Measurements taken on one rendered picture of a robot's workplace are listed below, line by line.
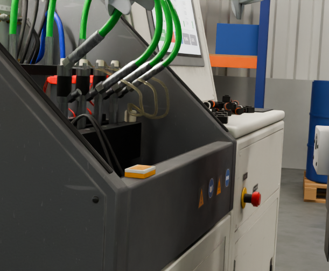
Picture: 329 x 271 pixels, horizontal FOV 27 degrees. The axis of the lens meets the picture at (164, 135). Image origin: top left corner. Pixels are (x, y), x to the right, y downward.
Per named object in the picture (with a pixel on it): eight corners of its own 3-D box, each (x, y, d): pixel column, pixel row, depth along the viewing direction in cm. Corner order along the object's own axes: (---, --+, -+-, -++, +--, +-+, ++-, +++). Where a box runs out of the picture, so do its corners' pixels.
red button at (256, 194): (257, 212, 160) (258, 190, 159) (240, 210, 161) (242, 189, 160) (261, 208, 165) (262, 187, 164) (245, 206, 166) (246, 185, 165)
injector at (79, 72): (93, 173, 133) (97, 66, 131) (70, 170, 134) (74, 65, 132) (99, 171, 136) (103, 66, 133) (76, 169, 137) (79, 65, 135)
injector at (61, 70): (75, 179, 125) (78, 65, 123) (51, 176, 127) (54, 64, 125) (81, 177, 128) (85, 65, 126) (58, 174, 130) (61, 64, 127)
